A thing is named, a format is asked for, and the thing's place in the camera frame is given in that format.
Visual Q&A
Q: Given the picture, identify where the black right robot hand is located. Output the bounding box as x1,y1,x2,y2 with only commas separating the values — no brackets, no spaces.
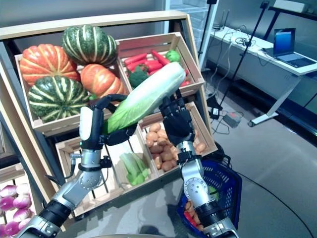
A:
158,89,197,148

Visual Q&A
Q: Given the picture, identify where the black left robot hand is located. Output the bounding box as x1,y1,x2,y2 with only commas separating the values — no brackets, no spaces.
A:
78,93,138,150

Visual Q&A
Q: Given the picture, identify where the napa cabbage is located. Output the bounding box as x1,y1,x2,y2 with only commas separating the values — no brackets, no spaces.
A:
106,61,187,134
209,185,220,203
119,152,151,186

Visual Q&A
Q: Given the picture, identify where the blue plastic shopping basket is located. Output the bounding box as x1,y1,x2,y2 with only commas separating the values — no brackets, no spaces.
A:
177,158,243,231

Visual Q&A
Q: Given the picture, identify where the wooden crate with potatoes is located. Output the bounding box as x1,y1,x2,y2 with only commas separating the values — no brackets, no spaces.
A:
137,101,218,178

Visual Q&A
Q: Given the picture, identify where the large wooden pumpkin crate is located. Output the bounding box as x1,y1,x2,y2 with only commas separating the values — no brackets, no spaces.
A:
14,53,139,137

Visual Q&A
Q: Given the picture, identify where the small orange pumpkin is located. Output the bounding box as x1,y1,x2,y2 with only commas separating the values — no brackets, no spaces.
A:
80,63,128,100

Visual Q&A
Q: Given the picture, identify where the green striped pumpkin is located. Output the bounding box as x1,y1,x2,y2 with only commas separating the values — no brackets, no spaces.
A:
61,24,118,67
27,75,90,123

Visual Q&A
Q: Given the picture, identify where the grey box red button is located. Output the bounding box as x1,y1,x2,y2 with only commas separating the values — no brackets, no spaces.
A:
222,111,242,128

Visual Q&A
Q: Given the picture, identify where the dark green broccoli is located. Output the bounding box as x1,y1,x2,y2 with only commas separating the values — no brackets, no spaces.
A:
127,64,149,89

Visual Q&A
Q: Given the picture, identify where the light green lettuce head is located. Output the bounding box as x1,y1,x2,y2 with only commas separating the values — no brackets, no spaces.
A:
165,49,181,62

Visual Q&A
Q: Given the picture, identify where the large orange pumpkin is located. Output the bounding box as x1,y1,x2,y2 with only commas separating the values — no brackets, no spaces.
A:
19,44,81,87

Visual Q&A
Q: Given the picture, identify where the wooden crate with carrots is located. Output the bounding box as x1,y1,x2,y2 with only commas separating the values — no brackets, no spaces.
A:
115,31,206,100

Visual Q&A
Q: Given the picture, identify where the white table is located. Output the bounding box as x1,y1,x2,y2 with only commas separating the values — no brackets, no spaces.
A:
209,26,317,127

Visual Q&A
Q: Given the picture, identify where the wooden display shelf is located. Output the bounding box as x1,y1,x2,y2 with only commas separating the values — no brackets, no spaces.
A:
0,13,218,238

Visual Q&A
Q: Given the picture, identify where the black tripod stand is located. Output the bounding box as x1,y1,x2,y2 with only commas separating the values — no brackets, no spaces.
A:
212,0,270,110
198,0,218,57

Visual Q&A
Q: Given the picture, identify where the red pepper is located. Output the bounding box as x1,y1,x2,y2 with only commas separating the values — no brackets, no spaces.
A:
184,212,199,227

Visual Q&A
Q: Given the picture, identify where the pile of purple turnips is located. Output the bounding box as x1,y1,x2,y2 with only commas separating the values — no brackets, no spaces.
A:
0,162,45,238

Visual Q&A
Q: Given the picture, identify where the purple white onion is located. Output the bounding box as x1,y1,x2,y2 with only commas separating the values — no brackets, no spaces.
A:
12,208,33,223
0,184,18,198
0,197,15,211
4,220,20,236
18,217,34,230
12,195,32,209
16,183,32,196

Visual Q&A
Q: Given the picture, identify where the black router with antennas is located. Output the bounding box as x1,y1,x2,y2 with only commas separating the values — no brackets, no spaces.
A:
212,9,230,30

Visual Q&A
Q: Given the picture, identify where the white framed glass cabinet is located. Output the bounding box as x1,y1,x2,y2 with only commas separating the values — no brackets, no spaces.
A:
164,0,220,72

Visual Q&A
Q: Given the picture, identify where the open grey laptop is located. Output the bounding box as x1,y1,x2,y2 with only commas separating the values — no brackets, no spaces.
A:
262,27,317,68

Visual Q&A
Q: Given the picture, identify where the white box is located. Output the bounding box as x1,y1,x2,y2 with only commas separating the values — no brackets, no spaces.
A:
273,0,310,13

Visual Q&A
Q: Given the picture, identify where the black cable tangle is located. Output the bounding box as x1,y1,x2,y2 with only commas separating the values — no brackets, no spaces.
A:
235,37,257,48

